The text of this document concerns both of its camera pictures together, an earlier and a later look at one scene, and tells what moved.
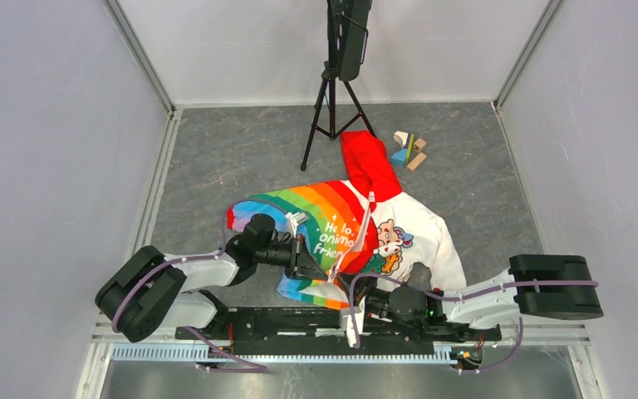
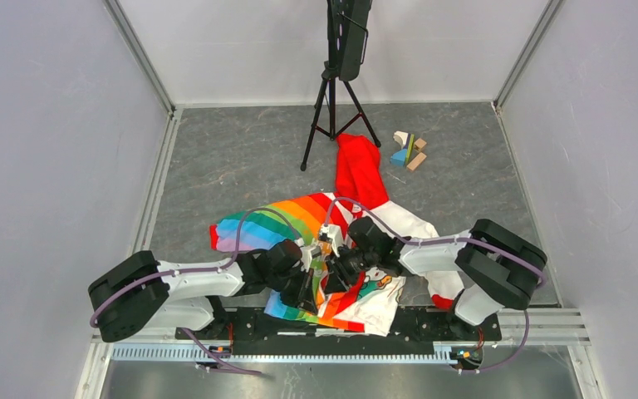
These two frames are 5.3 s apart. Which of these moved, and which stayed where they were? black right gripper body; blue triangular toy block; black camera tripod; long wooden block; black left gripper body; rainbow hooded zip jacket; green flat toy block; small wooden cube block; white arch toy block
Moved: black left gripper body; rainbow hooded zip jacket; black right gripper body
Stayed: white arch toy block; long wooden block; blue triangular toy block; green flat toy block; small wooden cube block; black camera tripod
